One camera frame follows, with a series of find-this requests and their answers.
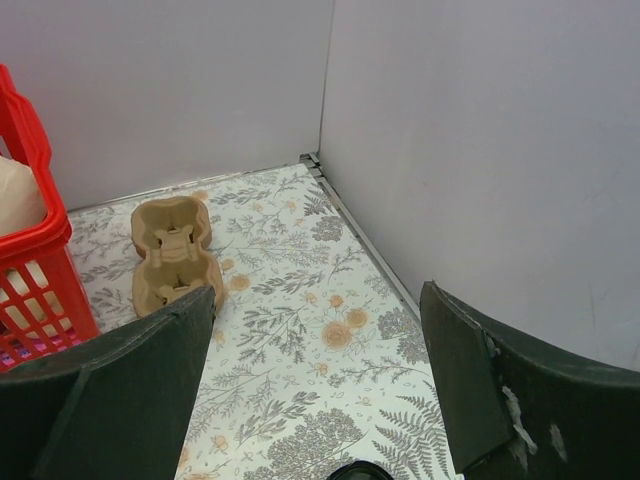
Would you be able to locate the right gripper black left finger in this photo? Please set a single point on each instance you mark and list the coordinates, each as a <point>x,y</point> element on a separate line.
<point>115,407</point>

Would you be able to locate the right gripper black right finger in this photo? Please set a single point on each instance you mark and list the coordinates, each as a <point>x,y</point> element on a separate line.
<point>517,407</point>

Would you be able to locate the red plastic shopping basket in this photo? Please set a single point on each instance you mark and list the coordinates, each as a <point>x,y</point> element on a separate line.
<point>44,307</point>

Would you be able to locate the stack of spare cup carriers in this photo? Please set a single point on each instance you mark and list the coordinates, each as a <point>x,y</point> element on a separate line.
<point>172,236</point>

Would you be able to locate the floral patterned table mat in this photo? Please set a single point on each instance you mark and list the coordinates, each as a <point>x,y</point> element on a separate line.
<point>314,361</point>

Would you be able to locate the aluminium frame rail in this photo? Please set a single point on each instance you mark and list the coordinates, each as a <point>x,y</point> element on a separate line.
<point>313,165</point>

